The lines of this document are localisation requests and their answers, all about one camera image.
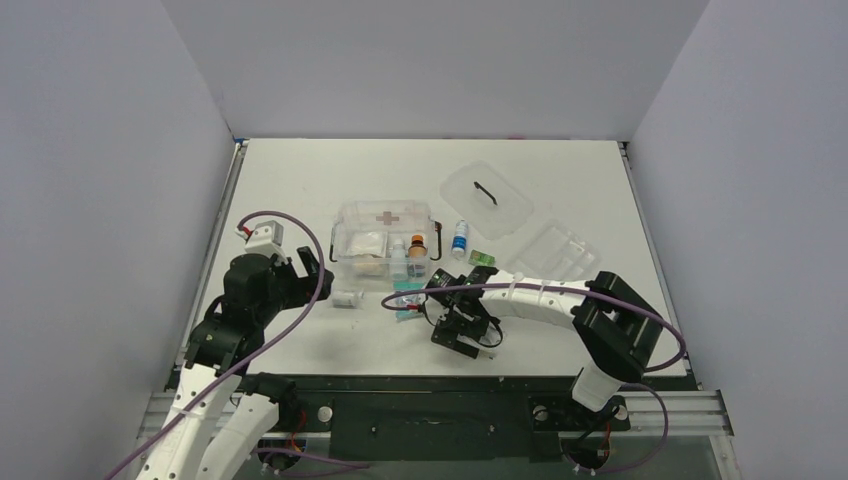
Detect white bandage roll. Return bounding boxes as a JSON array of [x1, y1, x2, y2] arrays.
[[330, 289, 364, 309]]

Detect teal packet of supplies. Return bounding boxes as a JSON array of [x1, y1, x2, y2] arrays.
[[393, 282, 426, 322]]

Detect white gauze packet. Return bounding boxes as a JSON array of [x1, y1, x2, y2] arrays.
[[345, 231, 389, 257]]

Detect small green box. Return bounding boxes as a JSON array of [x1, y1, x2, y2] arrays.
[[468, 250, 496, 267]]

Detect white bottle blue label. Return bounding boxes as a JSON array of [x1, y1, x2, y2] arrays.
[[451, 219, 469, 259]]

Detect brown bottle orange label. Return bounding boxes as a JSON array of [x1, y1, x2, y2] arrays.
[[407, 234, 428, 264]]

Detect clear plastic medicine box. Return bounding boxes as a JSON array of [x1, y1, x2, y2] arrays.
[[329, 200, 443, 285]]

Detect white bottle green label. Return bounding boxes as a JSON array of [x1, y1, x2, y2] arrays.
[[389, 238, 408, 282]]

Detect clear plastic divider tray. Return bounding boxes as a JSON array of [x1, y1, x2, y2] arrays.
[[501, 220, 601, 282]]

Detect blue white wipe packets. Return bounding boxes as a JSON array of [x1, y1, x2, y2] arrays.
[[473, 326, 504, 360]]

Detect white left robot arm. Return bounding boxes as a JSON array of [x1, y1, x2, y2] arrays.
[[137, 246, 333, 479]]

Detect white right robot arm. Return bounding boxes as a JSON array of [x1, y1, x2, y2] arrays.
[[424, 267, 663, 427]]

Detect clear plastic box lid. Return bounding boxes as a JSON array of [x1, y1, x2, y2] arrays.
[[439, 161, 534, 241]]

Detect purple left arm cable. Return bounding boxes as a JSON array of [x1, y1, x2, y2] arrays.
[[102, 210, 372, 480]]

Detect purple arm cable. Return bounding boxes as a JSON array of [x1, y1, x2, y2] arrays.
[[380, 282, 688, 476], [102, 210, 372, 480]]

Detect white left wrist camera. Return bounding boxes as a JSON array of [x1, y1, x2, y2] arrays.
[[236, 220, 285, 258]]

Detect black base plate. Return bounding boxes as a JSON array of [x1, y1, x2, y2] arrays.
[[165, 374, 700, 463]]

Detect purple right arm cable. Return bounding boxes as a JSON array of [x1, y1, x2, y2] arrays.
[[380, 282, 688, 476]]

